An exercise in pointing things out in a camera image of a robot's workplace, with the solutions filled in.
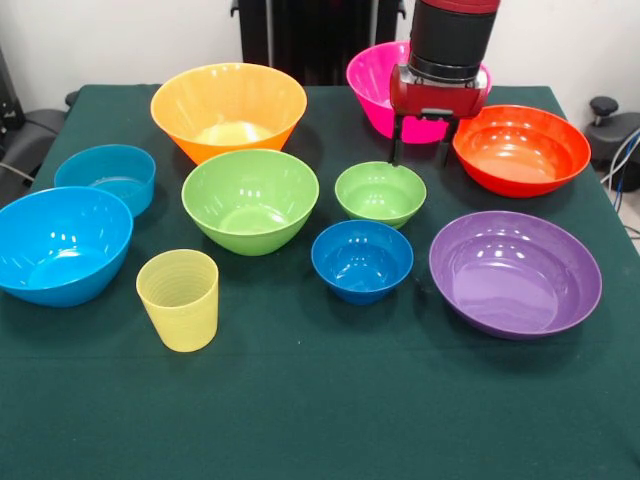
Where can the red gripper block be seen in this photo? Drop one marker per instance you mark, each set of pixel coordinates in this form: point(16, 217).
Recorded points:
point(440, 100)

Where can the small green bowl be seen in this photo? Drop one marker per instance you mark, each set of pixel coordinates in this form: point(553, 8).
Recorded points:
point(380, 195)

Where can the small dark blue bowl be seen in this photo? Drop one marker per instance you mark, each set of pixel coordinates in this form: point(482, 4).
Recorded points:
point(360, 265)

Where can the purple bowl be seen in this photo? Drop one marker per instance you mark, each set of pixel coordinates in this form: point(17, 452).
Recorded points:
point(515, 280)

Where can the yellow cup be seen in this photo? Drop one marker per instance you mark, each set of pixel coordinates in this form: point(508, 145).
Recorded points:
point(180, 310)

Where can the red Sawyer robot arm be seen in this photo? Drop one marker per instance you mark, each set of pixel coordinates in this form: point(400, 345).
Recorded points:
point(450, 35)

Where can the pink bowl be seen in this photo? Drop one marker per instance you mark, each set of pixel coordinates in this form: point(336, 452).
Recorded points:
point(370, 85)

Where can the red bowl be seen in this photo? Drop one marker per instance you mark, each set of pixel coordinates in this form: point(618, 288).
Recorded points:
point(520, 155)

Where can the large green bowl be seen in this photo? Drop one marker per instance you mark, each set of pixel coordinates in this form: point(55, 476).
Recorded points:
point(250, 200)

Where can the orange bowl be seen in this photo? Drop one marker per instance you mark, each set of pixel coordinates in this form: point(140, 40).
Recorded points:
point(225, 105)

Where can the dark green tablecloth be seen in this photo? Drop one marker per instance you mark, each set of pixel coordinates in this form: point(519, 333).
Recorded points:
point(320, 400)

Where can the low ribbed blue bowl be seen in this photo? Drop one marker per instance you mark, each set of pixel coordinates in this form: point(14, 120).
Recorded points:
point(105, 165)

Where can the large light blue bowl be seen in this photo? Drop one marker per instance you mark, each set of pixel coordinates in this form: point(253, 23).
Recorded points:
point(60, 250)

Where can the black equipment rack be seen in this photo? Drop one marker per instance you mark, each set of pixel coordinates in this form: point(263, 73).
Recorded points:
point(7, 100)

